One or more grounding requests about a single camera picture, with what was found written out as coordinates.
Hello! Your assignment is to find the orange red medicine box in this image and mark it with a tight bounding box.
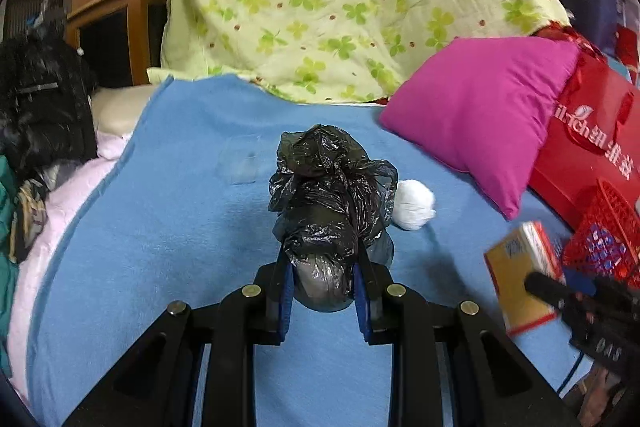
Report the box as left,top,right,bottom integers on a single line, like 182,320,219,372
484,221,565,336

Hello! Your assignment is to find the white plastic bag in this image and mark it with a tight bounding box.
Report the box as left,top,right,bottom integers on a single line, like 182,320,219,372
392,180,436,231

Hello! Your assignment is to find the black plastic trash bag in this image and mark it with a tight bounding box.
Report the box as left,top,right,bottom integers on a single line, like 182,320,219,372
269,124,398,312

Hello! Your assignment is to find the red plastic basket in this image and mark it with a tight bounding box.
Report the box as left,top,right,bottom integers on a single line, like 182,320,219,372
562,179,639,289

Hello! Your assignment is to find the blue towel blanket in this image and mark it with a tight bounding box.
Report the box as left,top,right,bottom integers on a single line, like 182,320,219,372
26,76,570,426

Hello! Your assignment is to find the red tote bag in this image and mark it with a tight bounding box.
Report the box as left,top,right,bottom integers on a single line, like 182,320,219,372
529,23,639,229

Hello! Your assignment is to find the patterned scarf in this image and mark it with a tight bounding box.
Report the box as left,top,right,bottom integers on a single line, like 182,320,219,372
10,178,49,265

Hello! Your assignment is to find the pink bed sheet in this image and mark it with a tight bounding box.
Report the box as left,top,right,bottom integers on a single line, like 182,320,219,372
6,132,130,402

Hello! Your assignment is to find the clear plastic box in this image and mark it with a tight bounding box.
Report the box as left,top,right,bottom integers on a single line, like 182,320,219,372
216,134,262,184

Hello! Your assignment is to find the magenta pillow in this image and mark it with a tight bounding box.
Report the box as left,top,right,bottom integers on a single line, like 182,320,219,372
380,37,579,220

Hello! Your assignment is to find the teal garment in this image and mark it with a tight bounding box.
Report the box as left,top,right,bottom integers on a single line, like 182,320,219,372
0,156,18,377

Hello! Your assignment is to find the cream leather cushion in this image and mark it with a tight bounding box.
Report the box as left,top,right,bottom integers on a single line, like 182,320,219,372
90,84,156,135

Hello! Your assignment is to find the black puffer jacket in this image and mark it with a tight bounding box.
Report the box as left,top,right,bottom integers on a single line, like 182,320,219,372
1,23,96,180

